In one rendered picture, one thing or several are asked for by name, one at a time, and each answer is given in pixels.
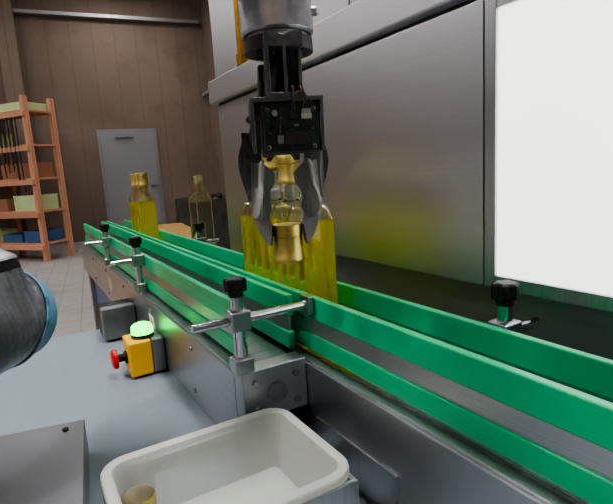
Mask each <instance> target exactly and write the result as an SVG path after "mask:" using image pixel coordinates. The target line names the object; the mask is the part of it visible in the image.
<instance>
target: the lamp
mask: <svg viewBox="0 0 613 504"><path fill-rule="evenodd" d="M130 329H131V339H134V340H142V339H147V338H150V337H152V336H153V335H154V330H153V325H152V324H151V322H149V321H139V322H136V323H134V324H133V325H132V326H131V328H130Z"/></svg>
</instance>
